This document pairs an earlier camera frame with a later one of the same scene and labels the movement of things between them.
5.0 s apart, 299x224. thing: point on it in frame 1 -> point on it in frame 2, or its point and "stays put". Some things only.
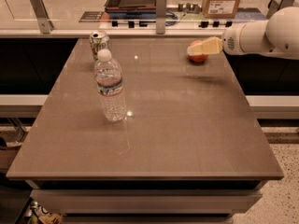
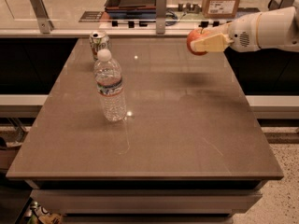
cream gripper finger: [208, 46] stays put
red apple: [200, 58] -> [195, 35]
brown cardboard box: [221, 1] stays put
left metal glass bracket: [38, 5] stays put
